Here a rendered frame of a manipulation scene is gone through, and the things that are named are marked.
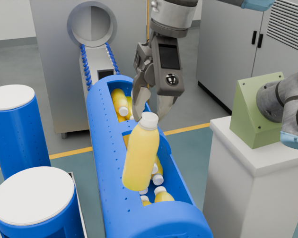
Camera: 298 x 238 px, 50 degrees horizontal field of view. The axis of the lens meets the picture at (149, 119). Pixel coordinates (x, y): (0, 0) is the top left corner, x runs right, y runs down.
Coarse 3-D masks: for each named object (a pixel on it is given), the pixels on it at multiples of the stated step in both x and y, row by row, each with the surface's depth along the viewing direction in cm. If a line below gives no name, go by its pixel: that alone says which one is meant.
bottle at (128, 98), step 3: (126, 96) 155; (129, 96) 155; (129, 99) 152; (129, 102) 149; (129, 105) 147; (129, 108) 145; (129, 111) 144; (129, 114) 143; (126, 117) 145; (129, 117) 143
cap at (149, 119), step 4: (144, 112) 68; (148, 112) 68; (144, 116) 67; (148, 116) 67; (152, 116) 67; (156, 116) 68; (140, 120) 67; (144, 120) 66; (148, 120) 66; (152, 120) 66; (156, 120) 66; (144, 124) 66; (148, 124) 66; (152, 124) 66; (156, 124) 67
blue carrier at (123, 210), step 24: (96, 96) 139; (96, 120) 126; (96, 144) 118; (120, 144) 106; (168, 144) 118; (96, 168) 112; (120, 168) 97; (168, 168) 122; (120, 192) 90; (168, 192) 117; (120, 216) 84; (144, 216) 80; (168, 216) 79; (192, 216) 82
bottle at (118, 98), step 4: (116, 88) 151; (112, 92) 150; (116, 92) 148; (120, 92) 148; (112, 96) 148; (116, 96) 145; (120, 96) 144; (124, 96) 146; (112, 100) 147; (116, 100) 142; (120, 100) 141; (124, 100) 142; (116, 104) 141; (120, 104) 140; (124, 104) 140; (128, 104) 142; (116, 108) 141; (128, 108) 142
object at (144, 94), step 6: (144, 90) 62; (132, 96) 68; (138, 96) 63; (144, 96) 63; (132, 102) 64; (138, 102) 64; (144, 102) 64; (132, 108) 65; (138, 108) 65; (144, 108) 65; (132, 114) 67; (138, 114) 66; (138, 120) 67
